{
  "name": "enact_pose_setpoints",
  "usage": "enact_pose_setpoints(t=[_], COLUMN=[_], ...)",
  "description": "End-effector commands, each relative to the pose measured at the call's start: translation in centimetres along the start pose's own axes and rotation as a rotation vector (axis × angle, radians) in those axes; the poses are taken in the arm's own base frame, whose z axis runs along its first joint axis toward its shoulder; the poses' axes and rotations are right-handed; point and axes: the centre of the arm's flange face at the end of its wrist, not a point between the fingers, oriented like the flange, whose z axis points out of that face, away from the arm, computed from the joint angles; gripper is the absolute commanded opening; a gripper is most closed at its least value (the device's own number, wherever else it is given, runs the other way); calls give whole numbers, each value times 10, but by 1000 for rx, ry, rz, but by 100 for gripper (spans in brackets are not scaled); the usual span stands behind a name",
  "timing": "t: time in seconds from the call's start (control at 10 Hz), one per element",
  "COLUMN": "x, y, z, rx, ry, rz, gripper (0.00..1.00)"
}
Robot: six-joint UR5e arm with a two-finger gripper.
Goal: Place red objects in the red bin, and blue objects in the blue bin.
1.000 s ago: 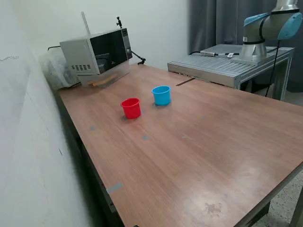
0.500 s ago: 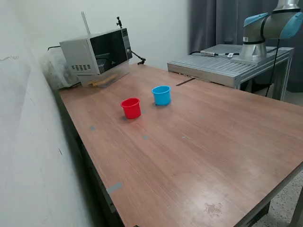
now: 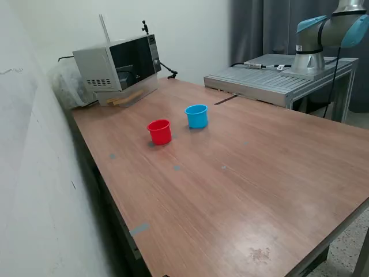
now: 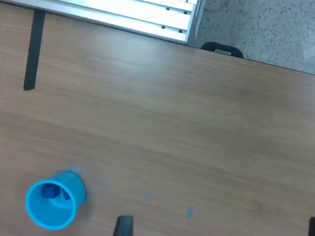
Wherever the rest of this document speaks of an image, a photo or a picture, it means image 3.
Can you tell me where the long grey tape strip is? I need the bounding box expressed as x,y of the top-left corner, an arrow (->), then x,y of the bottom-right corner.
129,222 -> 150,237

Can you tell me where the red plastic cup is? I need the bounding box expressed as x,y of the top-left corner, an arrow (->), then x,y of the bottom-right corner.
146,119 -> 173,147

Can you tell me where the clear plastic bag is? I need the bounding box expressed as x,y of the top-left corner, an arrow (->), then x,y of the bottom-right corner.
47,59 -> 100,110

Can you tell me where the blue plastic cup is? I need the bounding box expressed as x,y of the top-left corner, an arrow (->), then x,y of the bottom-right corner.
184,104 -> 209,130

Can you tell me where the black cable with silver connector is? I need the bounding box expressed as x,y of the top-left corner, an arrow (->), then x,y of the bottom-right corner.
229,60 -> 292,70

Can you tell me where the aluminium robot base table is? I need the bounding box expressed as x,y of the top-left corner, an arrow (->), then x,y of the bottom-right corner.
203,53 -> 360,123

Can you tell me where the silver microwave oven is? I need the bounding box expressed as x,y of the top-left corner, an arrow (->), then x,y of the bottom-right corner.
71,33 -> 162,93

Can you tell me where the white rod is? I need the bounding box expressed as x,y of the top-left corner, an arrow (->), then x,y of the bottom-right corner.
99,13 -> 111,43

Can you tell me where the clear plastic box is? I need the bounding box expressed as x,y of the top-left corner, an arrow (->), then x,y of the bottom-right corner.
93,73 -> 160,108

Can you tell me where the black hanging cable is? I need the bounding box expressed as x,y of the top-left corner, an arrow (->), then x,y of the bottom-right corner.
322,47 -> 342,119

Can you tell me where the wooden stick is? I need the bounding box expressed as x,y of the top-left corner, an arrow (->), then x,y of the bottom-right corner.
112,93 -> 145,106
106,90 -> 144,104

